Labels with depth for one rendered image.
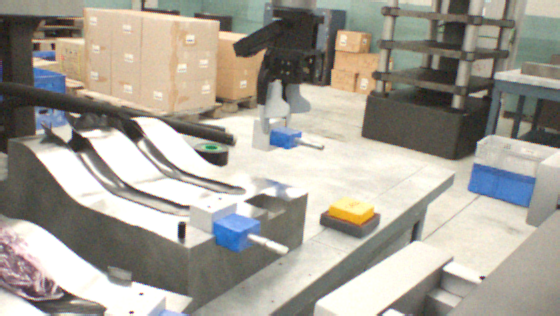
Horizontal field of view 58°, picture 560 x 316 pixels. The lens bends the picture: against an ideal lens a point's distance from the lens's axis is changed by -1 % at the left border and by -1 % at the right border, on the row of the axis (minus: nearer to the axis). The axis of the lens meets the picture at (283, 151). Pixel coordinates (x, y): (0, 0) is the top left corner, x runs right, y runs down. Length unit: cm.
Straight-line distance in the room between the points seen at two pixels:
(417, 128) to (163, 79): 226
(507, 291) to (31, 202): 69
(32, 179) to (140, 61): 402
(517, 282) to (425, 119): 436
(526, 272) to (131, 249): 49
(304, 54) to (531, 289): 62
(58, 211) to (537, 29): 661
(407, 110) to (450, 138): 45
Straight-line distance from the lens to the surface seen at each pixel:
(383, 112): 480
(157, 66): 466
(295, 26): 87
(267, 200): 77
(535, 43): 705
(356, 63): 747
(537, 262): 33
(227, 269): 67
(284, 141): 89
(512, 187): 379
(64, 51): 613
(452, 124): 456
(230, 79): 533
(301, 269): 76
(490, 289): 28
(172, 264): 63
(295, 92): 93
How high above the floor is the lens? 116
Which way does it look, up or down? 16 degrees down
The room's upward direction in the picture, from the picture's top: 6 degrees clockwise
